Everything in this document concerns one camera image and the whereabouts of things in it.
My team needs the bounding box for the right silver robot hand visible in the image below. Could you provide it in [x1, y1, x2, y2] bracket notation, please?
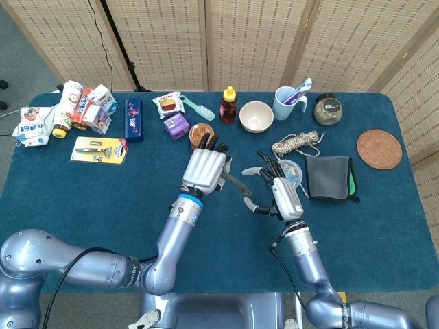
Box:
[241, 149, 305, 222]

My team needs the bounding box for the glass jar with black lid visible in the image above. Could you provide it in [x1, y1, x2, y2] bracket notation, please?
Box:
[313, 92, 344, 126]

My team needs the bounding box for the bundle of speckled rope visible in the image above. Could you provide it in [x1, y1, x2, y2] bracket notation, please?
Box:
[271, 130, 325, 200]

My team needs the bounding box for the light blue mug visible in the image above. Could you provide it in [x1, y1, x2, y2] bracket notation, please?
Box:
[272, 86, 309, 121]

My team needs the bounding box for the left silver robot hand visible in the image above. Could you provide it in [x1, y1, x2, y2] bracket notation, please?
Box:
[180, 132, 233, 197]

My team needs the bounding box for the white metal table leg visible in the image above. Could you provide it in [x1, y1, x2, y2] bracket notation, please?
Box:
[294, 291, 304, 329]

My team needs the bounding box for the grey cloth with green edge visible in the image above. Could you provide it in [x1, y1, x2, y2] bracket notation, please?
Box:
[305, 154, 361, 203]

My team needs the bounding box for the thin black hanging cable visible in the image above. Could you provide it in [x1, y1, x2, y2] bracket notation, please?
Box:
[87, 0, 115, 90]

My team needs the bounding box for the clear tub of binder clips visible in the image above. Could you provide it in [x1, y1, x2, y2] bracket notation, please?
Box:
[276, 159, 304, 193]

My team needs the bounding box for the clear jar of rubber bands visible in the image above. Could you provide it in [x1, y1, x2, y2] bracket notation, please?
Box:
[188, 123, 215, 150]

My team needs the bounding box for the large white metal bracket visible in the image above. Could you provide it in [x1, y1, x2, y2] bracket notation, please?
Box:
[128, 308, 162, 329]

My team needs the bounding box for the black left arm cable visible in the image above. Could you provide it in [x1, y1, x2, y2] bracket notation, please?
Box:
[40, 246, 158, 329]

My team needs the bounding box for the purple toothbrush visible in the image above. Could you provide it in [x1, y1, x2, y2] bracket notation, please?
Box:
[281, 89, 302, 105]

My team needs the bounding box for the white bottle with yellow cap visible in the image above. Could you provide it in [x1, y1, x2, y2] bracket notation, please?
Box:
[51, 80, 84, 139]

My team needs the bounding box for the dark blue rectangular box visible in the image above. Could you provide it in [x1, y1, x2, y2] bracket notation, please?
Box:
[124, 98, 144, 143]

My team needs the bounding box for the blue felt table cover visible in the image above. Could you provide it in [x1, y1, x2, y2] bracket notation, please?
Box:
[0, 91, 431, 295]

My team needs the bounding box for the white bag with blue print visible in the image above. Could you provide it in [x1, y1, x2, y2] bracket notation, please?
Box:
[12, 106, 56, 148]

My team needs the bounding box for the beige bowl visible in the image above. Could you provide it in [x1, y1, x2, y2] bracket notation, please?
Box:
[239, 101, 274, 134]

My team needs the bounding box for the round woven brown coaster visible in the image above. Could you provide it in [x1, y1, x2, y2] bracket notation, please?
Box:
[356, 129, 403, 171]

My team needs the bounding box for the white snack packet burger picture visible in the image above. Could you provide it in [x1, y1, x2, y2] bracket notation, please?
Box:
[152, 90, 186, 120]

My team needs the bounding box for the razor in yellow blister pack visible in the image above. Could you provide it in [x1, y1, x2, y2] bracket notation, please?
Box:
[70, 136, 129, 166]

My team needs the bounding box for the black tripod stand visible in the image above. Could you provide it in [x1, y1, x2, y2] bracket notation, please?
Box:
[99, 0, 152, 93]

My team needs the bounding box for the small purple box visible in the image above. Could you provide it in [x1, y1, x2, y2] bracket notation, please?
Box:
[163, 112, 191, 141]

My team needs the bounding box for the mint green scrubbing brush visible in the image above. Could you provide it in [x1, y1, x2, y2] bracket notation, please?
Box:
[179, 95, 216, 122]

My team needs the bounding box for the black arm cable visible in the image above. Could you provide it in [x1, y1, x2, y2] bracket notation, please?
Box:
[270, 236, 308, 309]
[40, 246, 158, 329]

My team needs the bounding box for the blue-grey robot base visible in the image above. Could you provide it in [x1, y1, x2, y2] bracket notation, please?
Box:
[139, 291, 285, 329]

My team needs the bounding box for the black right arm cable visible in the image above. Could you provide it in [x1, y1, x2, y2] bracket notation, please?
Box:
[270, 236, 308, 309]

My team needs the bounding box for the white and purple carton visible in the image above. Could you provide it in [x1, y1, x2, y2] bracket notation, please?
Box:
[83, 104, 112, 135]

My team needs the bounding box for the honey bottle with yellow cap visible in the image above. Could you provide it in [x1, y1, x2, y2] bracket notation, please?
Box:
[219, 86, 238, 124]

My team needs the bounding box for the bamboo folding screen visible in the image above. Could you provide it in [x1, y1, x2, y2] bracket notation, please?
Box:
[0, 0, 439, 213]

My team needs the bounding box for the white and blue milk carton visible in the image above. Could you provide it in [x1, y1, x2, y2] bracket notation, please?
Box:
[89, 84, 120, 116]

